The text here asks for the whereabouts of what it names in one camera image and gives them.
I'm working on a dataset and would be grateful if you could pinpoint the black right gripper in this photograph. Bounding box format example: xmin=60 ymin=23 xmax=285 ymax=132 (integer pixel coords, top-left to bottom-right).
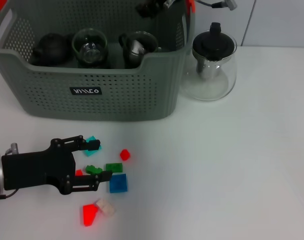
xmin=135 ymin=0 xmax=176 ymax=20

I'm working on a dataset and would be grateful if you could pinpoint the orange-red wedge toy brick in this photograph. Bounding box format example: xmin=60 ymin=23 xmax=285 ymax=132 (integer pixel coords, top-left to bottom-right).
xmin=82 ymin=203 xmax=99 ymax=227

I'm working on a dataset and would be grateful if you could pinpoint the grey perforated storage bin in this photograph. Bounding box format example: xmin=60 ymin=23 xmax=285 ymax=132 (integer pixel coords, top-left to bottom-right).
xmin=0 ymin=0 xmax=196 ymax=123

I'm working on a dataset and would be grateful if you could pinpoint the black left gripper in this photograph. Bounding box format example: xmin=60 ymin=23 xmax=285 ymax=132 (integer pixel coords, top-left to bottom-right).
xmin=1 ymin=134 xmax=114 ymax=196

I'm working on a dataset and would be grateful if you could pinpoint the blue square toy brick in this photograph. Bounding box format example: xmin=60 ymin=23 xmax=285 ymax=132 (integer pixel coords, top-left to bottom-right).
xmin=108 ymin=173 xmax=129 ymax=194

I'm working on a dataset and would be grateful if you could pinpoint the left gripper connector cable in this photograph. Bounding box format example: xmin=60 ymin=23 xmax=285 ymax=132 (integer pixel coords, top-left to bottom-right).
xmin=0 ymin=142 xmax=20 ymax=201

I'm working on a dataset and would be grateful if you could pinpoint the black ceramic teapot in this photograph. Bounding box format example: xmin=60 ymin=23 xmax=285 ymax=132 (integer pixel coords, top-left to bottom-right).
xmin=29 ymin=32 xmax=74 ymax=67

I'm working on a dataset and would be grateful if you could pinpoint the thick green toy brick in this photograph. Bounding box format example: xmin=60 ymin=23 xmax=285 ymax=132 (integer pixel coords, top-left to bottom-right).
xmin=85 ymin=164 xmax=104 ymax=176

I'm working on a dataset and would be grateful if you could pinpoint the translucent white square brick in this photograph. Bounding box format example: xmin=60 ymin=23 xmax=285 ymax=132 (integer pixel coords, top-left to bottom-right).
xmin=95 ymin=198 xmax=117 ymax=218

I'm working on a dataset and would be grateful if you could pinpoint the flat green two-stud brick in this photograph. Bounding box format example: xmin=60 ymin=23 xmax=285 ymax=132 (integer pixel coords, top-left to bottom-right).
xmin=105 ymin=162 xmax=124 ymax=174

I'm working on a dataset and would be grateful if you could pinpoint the teal square toy brick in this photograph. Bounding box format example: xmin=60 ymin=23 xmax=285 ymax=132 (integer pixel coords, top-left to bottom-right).
xmin=82 ymin=135 xmax=103 ymax=158

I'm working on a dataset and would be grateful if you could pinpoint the glass teapot with black lid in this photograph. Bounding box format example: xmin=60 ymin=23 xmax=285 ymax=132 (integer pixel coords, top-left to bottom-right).
xmin=179 ymin=22 xmax=237 ymax=102

